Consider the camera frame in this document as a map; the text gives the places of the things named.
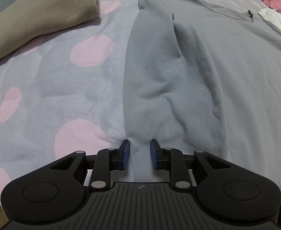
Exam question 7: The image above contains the grey shirt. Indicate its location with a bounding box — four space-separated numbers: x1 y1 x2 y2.
122 0 281 198

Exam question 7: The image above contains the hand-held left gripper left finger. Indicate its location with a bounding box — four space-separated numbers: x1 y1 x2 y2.
44 139 131 192

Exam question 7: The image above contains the white crinkled garment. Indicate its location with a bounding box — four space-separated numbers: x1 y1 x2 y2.
257 8 281 42

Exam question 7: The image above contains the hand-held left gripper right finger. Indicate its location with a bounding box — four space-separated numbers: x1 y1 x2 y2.
149 138 237 193

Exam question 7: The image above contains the beige fleece blanket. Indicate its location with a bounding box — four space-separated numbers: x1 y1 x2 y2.
0 0 105 69

